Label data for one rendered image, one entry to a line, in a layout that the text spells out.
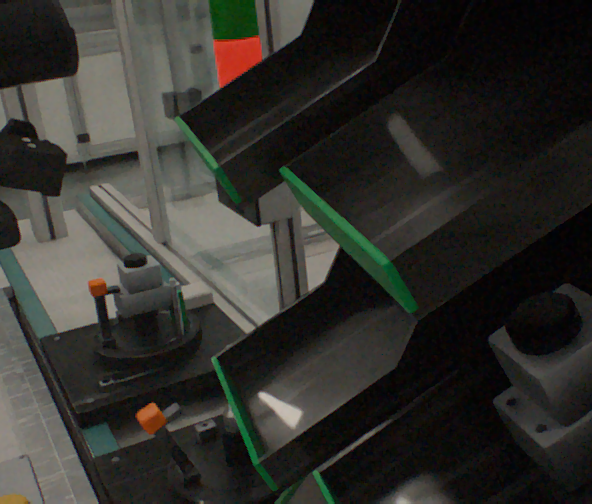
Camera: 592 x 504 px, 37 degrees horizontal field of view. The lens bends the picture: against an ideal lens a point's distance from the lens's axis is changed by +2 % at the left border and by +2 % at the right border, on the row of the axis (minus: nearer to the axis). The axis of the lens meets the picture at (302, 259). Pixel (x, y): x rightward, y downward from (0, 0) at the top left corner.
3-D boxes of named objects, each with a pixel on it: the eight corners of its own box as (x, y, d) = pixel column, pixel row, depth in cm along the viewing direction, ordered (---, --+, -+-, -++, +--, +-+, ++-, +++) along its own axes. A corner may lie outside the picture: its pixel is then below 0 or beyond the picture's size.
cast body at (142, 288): (123, 319, 109) (114, 268, 107) (114, 307, 113) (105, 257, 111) (187, 301, 113) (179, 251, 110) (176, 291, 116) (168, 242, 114)
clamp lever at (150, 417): (181, 479, 81) (140, 423, 78) (175, 468, 83) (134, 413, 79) (213, 454, 82) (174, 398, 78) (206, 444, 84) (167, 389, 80)
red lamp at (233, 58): (229, 92, 91) (223, 43, 89) (213, 86, 95) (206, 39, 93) (273, 84, 93) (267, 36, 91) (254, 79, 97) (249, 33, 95)
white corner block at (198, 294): (187, 323, 124) (183, 297, 123) (177, 312, 128) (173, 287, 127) (217, 314, 126) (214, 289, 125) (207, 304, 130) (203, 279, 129)
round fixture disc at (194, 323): (109, 382, 106) (106, 368, 105) (84, 340, 118) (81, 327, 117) (217, 349, 111) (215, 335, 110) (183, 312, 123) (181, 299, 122)
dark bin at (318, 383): (277, 497, 46) (202, 399, 43) (229, 384, 58) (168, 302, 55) (710, 201, 47) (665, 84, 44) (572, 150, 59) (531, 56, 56)
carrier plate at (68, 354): (79, 429, 100) (76, 412, 100) (42, 350, 121) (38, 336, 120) (270, 367, 109) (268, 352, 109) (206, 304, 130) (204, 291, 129)
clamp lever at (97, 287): (100, 340, 110) (90, 285, 107) (96, 334, 112) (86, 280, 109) (128, 332, 112) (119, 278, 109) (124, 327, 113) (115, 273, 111)
